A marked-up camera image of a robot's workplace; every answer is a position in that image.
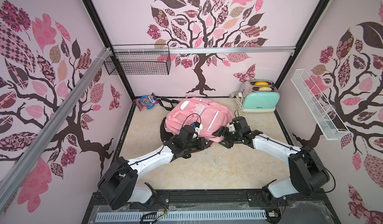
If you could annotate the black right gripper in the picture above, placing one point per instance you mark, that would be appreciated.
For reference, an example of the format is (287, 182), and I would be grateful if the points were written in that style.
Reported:
(228, 137)

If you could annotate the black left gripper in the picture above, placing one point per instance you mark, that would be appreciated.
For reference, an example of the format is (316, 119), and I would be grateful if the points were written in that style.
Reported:
(201, 146)

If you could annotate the pink backpack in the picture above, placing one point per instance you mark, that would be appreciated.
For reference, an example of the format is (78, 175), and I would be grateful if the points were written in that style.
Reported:
(211, 115)

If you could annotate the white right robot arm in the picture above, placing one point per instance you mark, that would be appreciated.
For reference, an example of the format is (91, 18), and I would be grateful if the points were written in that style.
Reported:
(307, 174)

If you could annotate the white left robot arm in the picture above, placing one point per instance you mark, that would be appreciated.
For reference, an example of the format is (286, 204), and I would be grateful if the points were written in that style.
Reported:
(119, 184)

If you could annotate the purple candy bag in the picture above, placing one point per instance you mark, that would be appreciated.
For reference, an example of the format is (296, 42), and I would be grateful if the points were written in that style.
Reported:
(146, 102)

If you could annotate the mint green toaster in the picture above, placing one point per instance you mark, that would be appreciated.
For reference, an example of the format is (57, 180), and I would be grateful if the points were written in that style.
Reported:
(259, 101)

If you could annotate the yellow toast slice front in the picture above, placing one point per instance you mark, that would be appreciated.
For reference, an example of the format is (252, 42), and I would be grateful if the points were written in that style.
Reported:
(265, 88)

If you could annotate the yellow toast slice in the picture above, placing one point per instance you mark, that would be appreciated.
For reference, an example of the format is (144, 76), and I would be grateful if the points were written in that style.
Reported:
(261, 83)
(265, 88)

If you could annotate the yellow toast slice back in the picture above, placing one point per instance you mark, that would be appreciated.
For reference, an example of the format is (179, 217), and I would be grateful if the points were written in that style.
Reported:
(261, 83)

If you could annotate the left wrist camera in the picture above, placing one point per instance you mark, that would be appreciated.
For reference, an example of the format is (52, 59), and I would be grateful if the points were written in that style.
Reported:
(197, 128)

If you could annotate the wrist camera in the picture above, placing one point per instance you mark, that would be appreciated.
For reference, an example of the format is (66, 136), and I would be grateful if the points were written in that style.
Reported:
(197, 128)
(239, 124)

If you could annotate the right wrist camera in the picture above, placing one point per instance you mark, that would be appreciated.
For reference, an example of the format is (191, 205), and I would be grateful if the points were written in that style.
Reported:
(239, 124)

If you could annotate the white vented cable duct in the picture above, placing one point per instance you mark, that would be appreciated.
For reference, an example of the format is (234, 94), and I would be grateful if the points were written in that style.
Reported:
(180, 216)

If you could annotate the aluminium rail back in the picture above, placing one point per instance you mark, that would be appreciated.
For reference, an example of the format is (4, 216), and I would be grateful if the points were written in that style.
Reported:
(198, 50)

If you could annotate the aluminium rail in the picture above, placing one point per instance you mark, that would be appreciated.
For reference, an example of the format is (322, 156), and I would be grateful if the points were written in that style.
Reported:
(198, 50)
(27, 161)

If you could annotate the black wire basket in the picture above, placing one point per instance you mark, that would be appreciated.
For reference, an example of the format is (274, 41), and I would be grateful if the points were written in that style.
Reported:
(139, 59)

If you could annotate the white wire shelf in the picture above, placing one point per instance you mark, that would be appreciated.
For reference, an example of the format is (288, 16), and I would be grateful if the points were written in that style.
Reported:
(311, 90)

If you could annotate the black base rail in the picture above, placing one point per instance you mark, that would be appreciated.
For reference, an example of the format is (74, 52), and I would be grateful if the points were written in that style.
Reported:
(251, 197)

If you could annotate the aluminium rail left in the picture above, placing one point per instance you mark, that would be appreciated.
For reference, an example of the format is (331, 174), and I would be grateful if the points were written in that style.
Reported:
(27, 161)

